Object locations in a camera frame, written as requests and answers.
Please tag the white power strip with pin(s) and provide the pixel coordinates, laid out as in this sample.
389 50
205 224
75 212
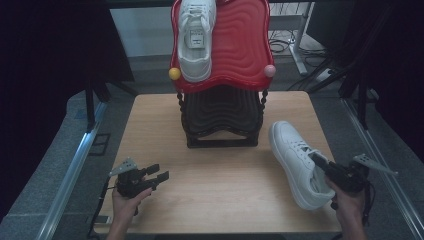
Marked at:
324 75

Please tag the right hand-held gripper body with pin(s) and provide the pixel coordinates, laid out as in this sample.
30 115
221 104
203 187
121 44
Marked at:
350 178

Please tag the white sneaker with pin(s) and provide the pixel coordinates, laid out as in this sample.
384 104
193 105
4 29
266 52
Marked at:
196 63
293 160

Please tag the dark curtain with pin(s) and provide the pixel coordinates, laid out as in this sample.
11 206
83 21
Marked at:
396 66
43 66

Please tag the black square floor frame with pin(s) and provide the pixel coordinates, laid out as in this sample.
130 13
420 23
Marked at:
99 144

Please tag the person's left hand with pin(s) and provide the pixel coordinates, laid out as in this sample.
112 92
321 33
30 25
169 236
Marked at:
125 206

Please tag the black metal stand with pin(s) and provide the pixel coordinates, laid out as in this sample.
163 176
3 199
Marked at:
361 100
90 106

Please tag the person's right hand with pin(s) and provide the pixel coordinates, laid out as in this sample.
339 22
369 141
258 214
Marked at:
350 205

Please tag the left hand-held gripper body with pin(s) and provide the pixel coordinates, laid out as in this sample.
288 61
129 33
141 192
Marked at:
128 178

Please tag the red and black shoe rack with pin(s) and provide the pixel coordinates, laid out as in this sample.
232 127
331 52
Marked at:
240 43

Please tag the aluminium floor rail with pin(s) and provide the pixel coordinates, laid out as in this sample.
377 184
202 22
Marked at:
383 166
70 176

